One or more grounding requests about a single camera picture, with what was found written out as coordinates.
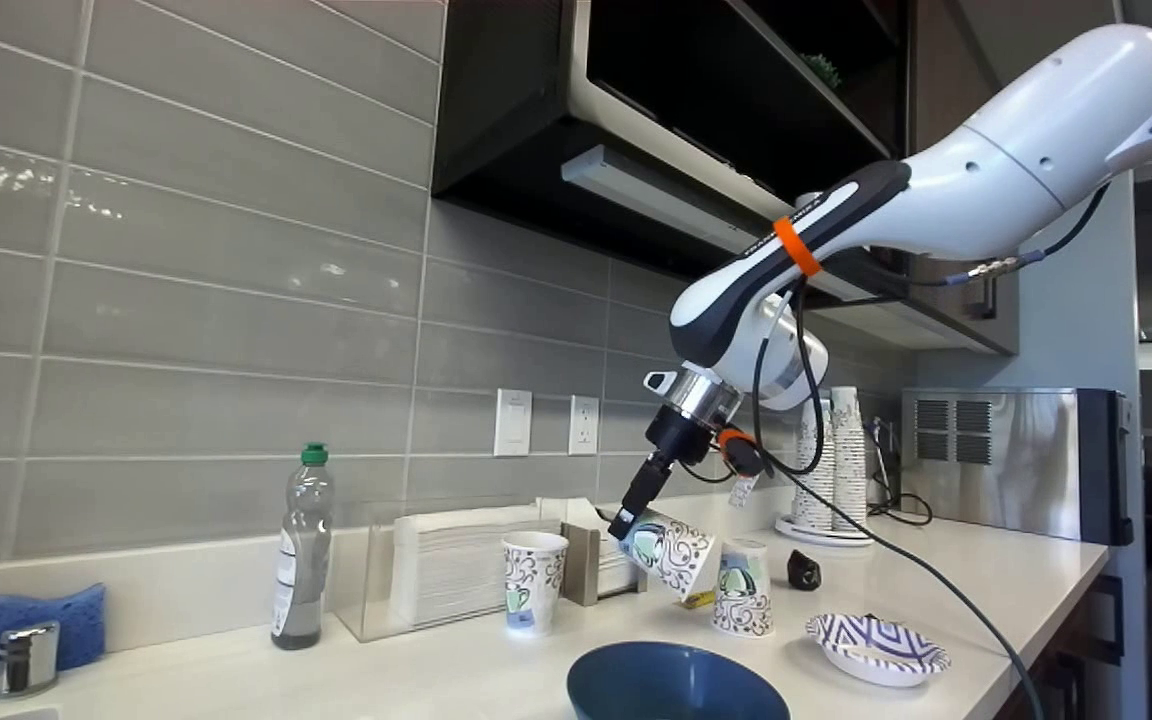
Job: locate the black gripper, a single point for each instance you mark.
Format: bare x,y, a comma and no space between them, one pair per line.
688,419

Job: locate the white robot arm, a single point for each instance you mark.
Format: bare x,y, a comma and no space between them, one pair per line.
1025,156

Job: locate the metal napkin holder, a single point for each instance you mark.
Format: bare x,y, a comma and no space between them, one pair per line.
593,567

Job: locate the dark blue bowl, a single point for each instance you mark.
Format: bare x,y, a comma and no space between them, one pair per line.
668,682

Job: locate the small black round object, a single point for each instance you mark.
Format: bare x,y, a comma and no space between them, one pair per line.
800,575

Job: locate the clear acrylic holder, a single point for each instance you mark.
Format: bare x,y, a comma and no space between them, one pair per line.
426,570

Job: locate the blue patterned paper plate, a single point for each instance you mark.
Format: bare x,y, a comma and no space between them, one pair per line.
879,648

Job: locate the clear dish soap bottle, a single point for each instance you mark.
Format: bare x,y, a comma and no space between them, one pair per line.
301,553

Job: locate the black upper cabinet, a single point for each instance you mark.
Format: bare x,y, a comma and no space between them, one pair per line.
667,131

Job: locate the steel appliance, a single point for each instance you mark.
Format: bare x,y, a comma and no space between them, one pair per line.
1018,457

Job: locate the white wall outlet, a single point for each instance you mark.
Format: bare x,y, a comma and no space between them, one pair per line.
515,422
583,427

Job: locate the chrome faucet handle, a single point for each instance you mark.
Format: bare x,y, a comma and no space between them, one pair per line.
28,658

